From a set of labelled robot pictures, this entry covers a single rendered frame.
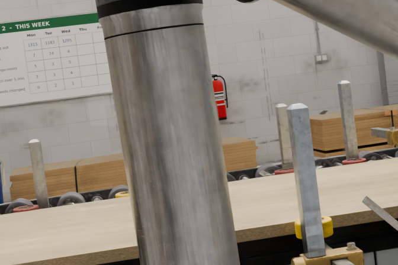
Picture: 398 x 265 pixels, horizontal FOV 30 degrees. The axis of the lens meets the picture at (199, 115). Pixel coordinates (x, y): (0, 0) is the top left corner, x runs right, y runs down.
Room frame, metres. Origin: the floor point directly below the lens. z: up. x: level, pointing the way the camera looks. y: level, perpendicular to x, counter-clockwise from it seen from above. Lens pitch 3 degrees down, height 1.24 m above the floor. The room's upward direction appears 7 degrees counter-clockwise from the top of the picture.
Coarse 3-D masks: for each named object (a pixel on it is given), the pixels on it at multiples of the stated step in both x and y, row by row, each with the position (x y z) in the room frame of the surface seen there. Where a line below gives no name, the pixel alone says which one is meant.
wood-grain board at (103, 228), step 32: (384, 160) 2.37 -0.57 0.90; (256, 192) 2.07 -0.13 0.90; (288, 192) 2.00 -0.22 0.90; (320, 192) 1.94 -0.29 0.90; (352, 192) 1.88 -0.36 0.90; (384, 192) 1.83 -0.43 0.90; (0, 224) 2.08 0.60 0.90; (32, 224) 2.01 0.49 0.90; (64, 224) 1.95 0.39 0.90; (96, 224) 1.89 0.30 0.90; (128, 224) 1.84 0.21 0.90; (256, 224) 1.64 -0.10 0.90; (288, 224) 1.62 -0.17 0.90; (352, 224) 1.63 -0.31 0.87; (0, 256) 1.65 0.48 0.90; (32, 256) 1.60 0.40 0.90; (64, 256) 1.56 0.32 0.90; (96, 256) 1.57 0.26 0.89; (128, 256) 1.58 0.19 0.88
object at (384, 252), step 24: (264, 240) 1.63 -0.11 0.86; (288, 240) 1.64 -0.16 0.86; (336, 240) 1.66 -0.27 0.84; (360, 240) 1.66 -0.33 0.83; (384, 240) 1.66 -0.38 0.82; (96, 264) 1.59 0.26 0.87; (120, 264) 1.60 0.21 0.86; (240, 264) 1.63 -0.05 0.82; (264, 264) 1.63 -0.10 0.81; (288, 264) 1.64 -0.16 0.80; (384, 264) 1.66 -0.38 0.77
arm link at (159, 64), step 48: (96, 0) 0.80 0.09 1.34; (144, 0) 0.76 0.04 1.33; (192, 0) 0.79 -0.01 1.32; (144, 48) 0.77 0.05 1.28; (192, 48) 0.78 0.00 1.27; (144, 96) 0.77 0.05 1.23; (192, 96) 0.78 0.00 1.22; (144, 144) 0.77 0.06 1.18; (192, 144) 0.77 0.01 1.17; (144, 192) 0.78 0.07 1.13; (192, 192) 0.77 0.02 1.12; (144, 240) 0.79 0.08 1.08; (192, 240) 0.77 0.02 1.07
